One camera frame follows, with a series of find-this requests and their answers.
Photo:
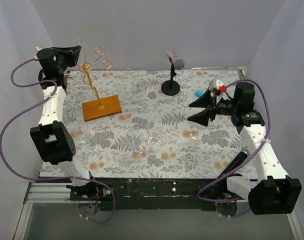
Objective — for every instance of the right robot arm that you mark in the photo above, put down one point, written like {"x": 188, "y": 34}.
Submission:
{"x": 256, "y": 176}

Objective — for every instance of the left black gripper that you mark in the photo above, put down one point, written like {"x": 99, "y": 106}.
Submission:
{"x": 64, "y": 56}

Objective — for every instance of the gold wire wine glass rack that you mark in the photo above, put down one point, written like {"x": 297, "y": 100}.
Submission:
{"x": 100, "y": 107}

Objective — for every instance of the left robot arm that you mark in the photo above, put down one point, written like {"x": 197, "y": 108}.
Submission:
{"x": 53, "y": 141}

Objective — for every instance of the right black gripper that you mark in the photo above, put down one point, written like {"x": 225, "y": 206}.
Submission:
{"x": 214, "y": 109}

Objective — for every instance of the blue cylinder toy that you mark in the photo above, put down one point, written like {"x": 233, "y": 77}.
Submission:
{"x": 199, "y": 93}

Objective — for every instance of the floral tablecloth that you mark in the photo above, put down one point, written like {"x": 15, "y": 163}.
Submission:
{"x": 178, "y": 156}

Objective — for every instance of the glitter microphone on stand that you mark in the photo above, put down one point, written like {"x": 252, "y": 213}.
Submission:
{"x": 177, "y": 62}

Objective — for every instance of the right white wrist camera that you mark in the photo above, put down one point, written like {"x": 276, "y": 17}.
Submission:
{"x": 217, "y": 88}

